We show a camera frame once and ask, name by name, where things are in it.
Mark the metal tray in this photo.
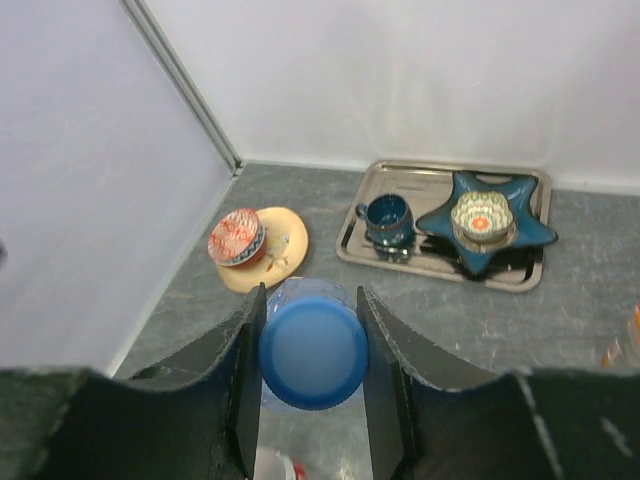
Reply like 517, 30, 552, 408
335, 160, 558, 293

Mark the small patterned bowl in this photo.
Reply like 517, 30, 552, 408
450, 190, 515, 242

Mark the blue bottle cap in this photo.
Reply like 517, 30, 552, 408
259, 296, 369, 411

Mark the red patterned bowl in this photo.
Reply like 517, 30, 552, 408
208, 208, 266, 267

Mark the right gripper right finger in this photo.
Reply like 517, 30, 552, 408
357, 287, 639, 479

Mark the blue cap water bottle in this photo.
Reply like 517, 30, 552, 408
256, 277, 372, 479

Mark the tan wooden plate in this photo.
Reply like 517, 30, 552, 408
216, 207, 309, 293

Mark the red cap water bottle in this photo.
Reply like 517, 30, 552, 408
253, 446, 307, 480

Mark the blue teacup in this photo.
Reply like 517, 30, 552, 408
355, 193, 414, 247

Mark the orange tea bottle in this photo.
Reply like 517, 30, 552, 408
601, 305, 640, 369

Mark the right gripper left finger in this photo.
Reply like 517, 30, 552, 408
1, 286, 266, 479

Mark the blue star-shaped dish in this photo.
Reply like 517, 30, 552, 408
415, 171, 558, 275

